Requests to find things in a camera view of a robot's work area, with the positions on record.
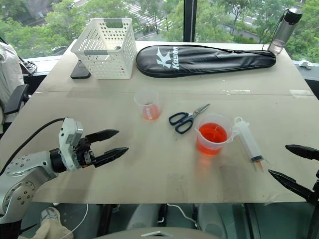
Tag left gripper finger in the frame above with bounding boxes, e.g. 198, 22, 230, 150
93, 146, 130, 168
85, 129, 120, 144

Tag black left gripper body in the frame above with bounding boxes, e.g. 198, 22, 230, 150
74, 135, 97, 170

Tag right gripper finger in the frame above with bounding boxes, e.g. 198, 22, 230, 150
285, 144, 319, 161
267, 169, 316, 202

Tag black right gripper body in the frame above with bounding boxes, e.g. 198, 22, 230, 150
305, 169, 319, 206

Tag small clear measuring cup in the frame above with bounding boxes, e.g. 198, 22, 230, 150
134, 89, 161, 121

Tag clear plastic syringe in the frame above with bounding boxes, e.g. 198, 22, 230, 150
232, 116, 270, 173

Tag large clear measuring cup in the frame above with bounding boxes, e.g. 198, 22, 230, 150
194, 113, 239, 158

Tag clear water bottle black lid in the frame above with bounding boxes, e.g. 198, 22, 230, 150
261, 7, 304, 55

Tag black smartphone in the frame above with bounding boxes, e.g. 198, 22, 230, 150
70, 60, 91, 80

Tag white perforated plastic basket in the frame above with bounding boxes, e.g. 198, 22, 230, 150
70, 17, 138, 80

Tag grey sneaker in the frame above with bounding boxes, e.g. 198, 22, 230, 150
40, 207, 61, 229

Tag beige trouser leg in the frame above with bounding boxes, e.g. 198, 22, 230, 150
34, 221, 75, 239

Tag black chair armrest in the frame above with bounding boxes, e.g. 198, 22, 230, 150
3, 83, 30, 123

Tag white garment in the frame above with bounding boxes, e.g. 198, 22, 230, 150
0, 41, 25, 107

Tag black racket bag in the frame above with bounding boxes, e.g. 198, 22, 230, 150
135, 44, 277, 78

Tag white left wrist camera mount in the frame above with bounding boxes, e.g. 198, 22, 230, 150
58, 118, 84, 173

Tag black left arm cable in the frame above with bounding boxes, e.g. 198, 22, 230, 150
0, 118, 66, 175

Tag thin white cord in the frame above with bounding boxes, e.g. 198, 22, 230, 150
66, 203, 90, 239

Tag blue handled scissors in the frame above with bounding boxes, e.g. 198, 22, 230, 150
168, 103, 211, 134

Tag white cable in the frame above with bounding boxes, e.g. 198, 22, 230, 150
166, 203, 200, 230

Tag black window frame post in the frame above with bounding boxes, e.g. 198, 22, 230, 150
183, 0, 198, 42

